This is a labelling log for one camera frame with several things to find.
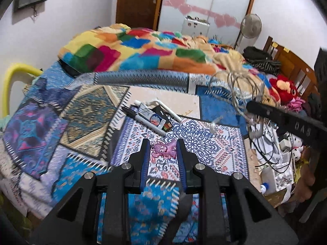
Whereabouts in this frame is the white cable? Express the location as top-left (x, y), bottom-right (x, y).
top-left (208, 70), bottom-right (269, 139)

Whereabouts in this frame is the black marker pen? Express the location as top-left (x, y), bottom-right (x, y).
top-left (121, 106), bottom-right (166, 137)

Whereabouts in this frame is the pink octopus toy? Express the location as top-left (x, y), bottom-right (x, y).
top-left (151, 139), bottom-right (177, 159)

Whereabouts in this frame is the red plush toy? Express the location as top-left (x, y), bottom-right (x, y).
top-left (269, 74), bottom-right (299, 105)

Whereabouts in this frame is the clear plastic syringe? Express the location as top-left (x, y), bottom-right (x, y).
top-left (209, 116), bottom-right (223, 134)

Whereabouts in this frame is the wooden headboard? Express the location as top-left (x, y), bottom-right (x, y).
top-left (263, 36), bottom-right (319, 100)

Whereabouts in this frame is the black striped clothing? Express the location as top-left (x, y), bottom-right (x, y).
top-left (242, 47), bottom-right (281, 76)

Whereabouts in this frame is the white bottle blue cap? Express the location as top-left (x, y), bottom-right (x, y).
top-left (261, 166), bottom-right (280, 195)

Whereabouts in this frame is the blue patchwork bed sheet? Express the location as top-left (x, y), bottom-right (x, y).
top-left (1, 63), bottom-right (248, 244)

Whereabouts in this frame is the white standing fan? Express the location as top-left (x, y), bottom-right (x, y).
top-left (234, 13), bottom-right (262, 52)

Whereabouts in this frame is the colourful patch blanket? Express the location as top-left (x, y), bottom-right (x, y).
top-left (58, 24), bottom-right (275, 96)

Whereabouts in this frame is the white box on wardrobe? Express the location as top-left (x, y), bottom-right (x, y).
top-left (181, 16), bottom-right (210, 37)

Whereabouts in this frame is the white wardrobe with pink hearts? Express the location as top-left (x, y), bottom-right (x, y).
top-left (158, 0), bottom-right (254, 46)

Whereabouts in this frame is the brown wooden door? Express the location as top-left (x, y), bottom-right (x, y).
top-left (115, 0), bottom-right (162, 30)

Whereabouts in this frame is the yellow foam bed rail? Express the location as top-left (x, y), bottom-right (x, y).
top-left (1, 63), bottom-right (43, 117)

